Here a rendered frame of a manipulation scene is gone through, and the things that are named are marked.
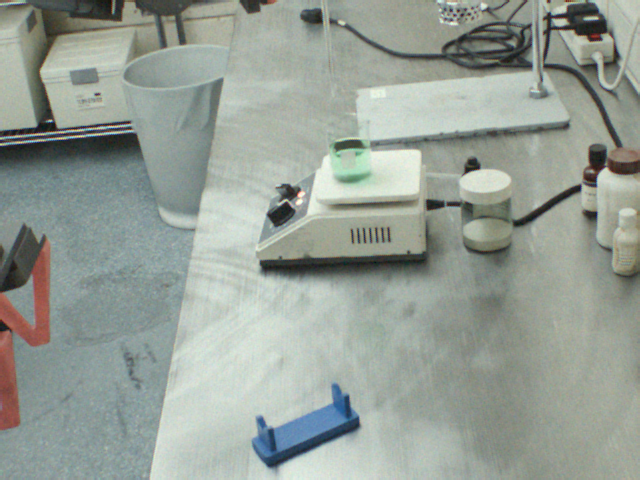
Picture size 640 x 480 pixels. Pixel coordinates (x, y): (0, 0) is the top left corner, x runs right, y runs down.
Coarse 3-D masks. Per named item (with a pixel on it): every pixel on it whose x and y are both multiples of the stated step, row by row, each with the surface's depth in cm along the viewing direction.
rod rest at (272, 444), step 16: (336, 384) 105; (336, 400) 105; (256, 416) 102; (304, 416) 105; (320, 416) 105; (336, 416) 105; (352, 416) 105; (272, 432) 101; (288, 432) 104; (304, 432) 103; (320, 432) 103; (336, 432) 104; (256, 448) 103; (272, 448) 101; (288, 448) 102; (304, 448) 103
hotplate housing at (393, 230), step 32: (320, 224) 128; (352, 224) 128; (384, 224) 127; (416, 224) 127; (256, 256) 132; (288, 256) 131; (320, 256) 130; (352, 256) 130; (384, 256) 130; (416, 256) 129
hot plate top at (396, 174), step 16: (384, 160) 134; (400, 160) 134; (416, 160) 133; (320, 176) 132; (384, 176) 130; (400, 176) 130; (416, 176) 129; (320, 192) 128; (336, 192) 128; (352, 192) 128; (368, 192) 127; (384, 192) 127; (400, 192) 126; (416, 192) 126
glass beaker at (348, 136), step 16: (336, 128) 125; (352, 128) 125; (368, 128) 127; (336, 144) 127; (352, 144) 126; (368, 144) 128; (336, 160) 128; (352, 160) 127; (368, 160) 128; (336, 176) 129; (352, 176) 128; (368, 176) 129
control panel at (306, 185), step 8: (312, 176) 138; (296, 184) 139; (304, 184) 137; (312, 184) 136; (304, 192) 135; (272, 200) 140; (296, 200) 135; (304, 200) 133; (272, 208) 138; (296, 208) 133; (304, 208) 131; (296, 216) 130; (304, 216) 129; (264, 224) 135; (272, 224) 133; (288, 224) 130; (264, 232) 133; (272, 232) 131; (264, 240) 131
